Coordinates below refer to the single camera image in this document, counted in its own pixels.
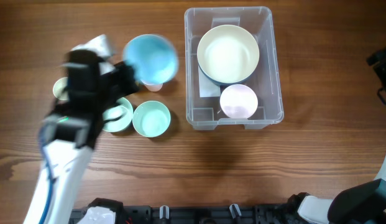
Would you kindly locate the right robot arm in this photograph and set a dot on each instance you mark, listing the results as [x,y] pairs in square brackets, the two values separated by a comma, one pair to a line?
[365,203]

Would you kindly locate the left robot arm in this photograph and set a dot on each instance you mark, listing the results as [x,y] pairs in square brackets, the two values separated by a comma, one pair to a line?
[69,132]

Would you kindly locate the pink small bowl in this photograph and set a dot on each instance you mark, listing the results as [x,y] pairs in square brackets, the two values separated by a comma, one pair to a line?
[238,101]

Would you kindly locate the clear plastic storage container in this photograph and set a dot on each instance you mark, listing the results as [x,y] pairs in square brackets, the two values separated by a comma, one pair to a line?
[206,113]

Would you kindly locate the dark blue bowl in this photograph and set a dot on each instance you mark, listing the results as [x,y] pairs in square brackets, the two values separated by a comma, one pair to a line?
[224,83]

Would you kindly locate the cream bowl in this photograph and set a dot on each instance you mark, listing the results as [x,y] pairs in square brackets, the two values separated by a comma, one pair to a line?
[228,53]

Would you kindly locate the white label in container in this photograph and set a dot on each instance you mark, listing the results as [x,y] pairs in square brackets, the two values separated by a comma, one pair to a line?
[206,87]

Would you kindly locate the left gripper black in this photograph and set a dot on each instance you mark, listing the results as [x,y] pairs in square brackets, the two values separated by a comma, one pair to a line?
[123,72]

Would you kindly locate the mint small bowl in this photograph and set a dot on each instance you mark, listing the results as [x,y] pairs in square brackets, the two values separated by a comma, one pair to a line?
[151,119]
[119,117]

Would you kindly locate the light blue small bowl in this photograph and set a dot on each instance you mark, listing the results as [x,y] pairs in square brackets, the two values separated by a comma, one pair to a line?
[153,58]

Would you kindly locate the cream cup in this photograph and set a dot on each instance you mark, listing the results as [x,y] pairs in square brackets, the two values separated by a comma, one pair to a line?
[59,89]

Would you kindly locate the pink cup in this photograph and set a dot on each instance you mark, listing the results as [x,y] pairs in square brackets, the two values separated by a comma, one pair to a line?
[152,87]

